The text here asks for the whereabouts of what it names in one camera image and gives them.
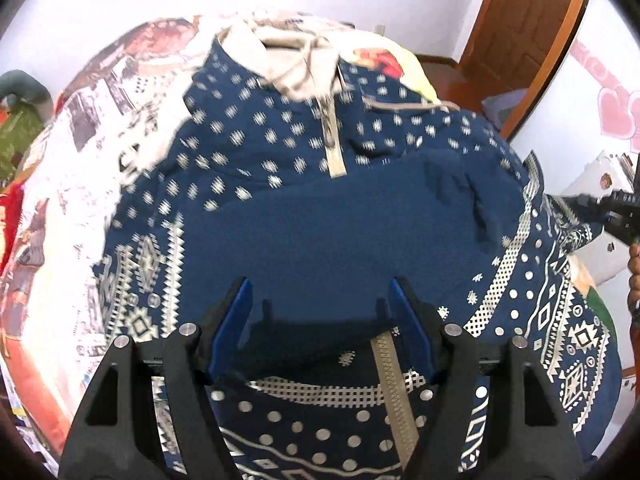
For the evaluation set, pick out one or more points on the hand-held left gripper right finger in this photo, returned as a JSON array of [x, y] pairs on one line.
[[407, 324]]

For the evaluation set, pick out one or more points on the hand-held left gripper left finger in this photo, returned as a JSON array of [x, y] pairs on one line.
[[228, 331]]

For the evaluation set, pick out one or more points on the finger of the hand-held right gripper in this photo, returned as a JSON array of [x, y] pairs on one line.
[[592, 201]]

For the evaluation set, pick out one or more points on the blue patterned zip jacket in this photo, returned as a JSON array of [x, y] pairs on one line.
[[325, 220]]

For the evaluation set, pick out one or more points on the person's right hand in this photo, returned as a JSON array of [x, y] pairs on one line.
[[635, 280]]

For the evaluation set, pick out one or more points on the white box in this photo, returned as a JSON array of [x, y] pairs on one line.
[[595, 255]]

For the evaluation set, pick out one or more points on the grey cloth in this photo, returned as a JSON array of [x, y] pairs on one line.
[[505, 107]]

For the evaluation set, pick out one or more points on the wooden door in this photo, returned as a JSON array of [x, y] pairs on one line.
[[520, 30]]

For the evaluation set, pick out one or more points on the printed blanket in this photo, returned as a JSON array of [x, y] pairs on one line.
[[65, 185]]

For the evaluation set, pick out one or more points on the red cloth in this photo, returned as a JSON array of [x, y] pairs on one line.
[[10, 220]]

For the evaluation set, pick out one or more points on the green and grey plush toy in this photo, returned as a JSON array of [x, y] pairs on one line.
[[20, 125]]

